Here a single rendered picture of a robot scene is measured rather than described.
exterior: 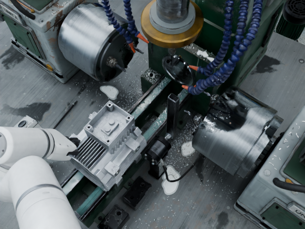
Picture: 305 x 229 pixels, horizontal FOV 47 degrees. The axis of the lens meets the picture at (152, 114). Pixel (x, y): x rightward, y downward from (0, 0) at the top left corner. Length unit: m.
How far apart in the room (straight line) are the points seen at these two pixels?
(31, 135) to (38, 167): 0.18
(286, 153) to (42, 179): 0.67
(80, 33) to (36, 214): 0.80
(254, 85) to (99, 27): 0.72
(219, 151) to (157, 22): 0.42
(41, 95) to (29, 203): 1.00
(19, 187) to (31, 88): 0.98
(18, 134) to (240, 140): 0.60
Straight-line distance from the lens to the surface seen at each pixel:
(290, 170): 1.02
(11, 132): 0.84
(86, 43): 1.26
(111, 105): 1.09
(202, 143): 1.11
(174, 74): 1.34
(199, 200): 1.33
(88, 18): 1.29
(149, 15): 1.02
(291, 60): 1.71
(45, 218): 0.59
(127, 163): 1.12
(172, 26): 0.98
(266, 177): 1.01
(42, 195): 0.63
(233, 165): 1.10
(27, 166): 0.72
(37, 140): 0.89
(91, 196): 1.23
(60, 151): 0.97
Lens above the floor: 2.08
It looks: 62 degrees down
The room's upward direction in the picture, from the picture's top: 2 degrees counter-clockwise
